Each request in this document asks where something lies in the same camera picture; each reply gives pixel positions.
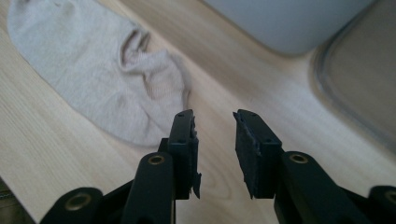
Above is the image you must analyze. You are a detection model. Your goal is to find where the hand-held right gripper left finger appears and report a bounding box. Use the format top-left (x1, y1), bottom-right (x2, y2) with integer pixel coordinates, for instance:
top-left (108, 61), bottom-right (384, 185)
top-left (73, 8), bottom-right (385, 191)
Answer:
top-left (157, 108), bottom-right (203, 201)

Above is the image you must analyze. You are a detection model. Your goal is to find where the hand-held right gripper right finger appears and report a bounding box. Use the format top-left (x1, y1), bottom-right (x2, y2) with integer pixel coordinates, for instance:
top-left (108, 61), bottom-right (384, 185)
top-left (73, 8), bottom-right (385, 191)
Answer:
top-left (233, 108), bottom-right (285, 200)

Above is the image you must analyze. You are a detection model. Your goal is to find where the beige ankle sock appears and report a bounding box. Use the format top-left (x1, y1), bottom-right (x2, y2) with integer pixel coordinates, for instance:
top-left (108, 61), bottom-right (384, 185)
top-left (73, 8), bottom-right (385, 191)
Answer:
top-left (7, 0), bottom-right (191, 147)

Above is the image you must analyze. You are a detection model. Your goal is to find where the clear plastic container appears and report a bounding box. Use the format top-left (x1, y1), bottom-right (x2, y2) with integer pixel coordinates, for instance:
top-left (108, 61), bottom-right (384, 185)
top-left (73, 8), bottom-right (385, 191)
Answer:
top-left (311, 0), bottom-right (396, 153)

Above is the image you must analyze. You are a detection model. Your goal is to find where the light grey plastic container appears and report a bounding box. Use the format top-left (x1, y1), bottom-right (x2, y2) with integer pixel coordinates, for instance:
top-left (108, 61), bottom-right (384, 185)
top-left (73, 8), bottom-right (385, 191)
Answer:
top-left (202, 0), bottom-right (376, 56)

